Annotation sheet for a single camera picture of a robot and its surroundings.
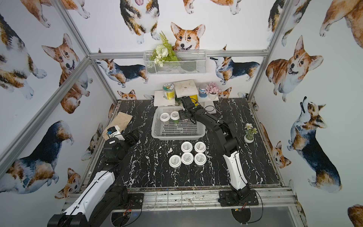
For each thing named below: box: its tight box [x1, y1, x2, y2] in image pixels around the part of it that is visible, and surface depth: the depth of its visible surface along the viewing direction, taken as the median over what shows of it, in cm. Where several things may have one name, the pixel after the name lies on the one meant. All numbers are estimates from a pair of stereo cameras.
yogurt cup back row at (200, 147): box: [194, 141, 207, 153], surface depth 88 cm
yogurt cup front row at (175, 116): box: [170, 111, 180, 123], surface depth 102 cm
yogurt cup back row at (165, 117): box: [159, 112, 171, 126], surface depth 103 cm
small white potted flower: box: [243, 122, 259, 144], surface depth 93 cm
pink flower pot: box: [205, 81, 222, 100], surface depth 97 cm
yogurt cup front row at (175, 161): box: [168, 154, 182, 169], surface depth 83 cm
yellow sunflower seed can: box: [162, 83, 176, 100], surface depth 99 cm
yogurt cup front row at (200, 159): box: [193, 152, 207, 166], surface depth 83 cm
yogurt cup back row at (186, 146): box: [181, 141, 193, 153], surface depth 89 cm
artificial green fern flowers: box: [149, 30, 180, 68], surface depth 82 cm
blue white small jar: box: [198, 83, 208, 98], surface depth 100 cm
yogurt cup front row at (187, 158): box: [181, 152, 194, 166], surface depth 83 cm
